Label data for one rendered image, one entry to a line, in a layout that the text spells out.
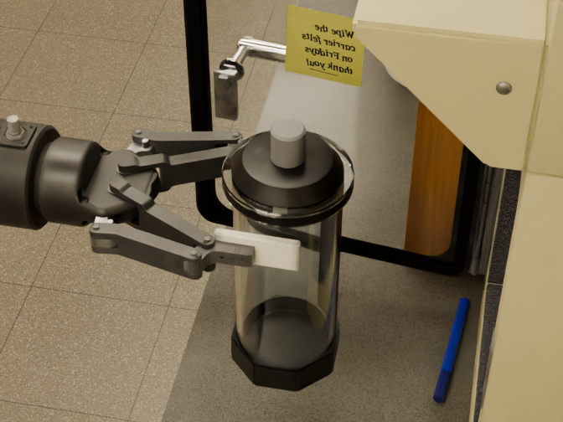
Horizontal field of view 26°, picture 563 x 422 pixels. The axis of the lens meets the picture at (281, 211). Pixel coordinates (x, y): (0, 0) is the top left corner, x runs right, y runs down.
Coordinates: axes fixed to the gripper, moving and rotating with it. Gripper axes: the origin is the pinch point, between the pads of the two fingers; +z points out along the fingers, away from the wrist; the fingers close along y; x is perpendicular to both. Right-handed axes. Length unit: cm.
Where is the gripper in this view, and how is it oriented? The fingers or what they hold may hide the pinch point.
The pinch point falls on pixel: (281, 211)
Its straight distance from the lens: 102.6
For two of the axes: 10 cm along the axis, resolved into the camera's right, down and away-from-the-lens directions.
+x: -0.1, 7.3, 6.9
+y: 1.9, -6.7, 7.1
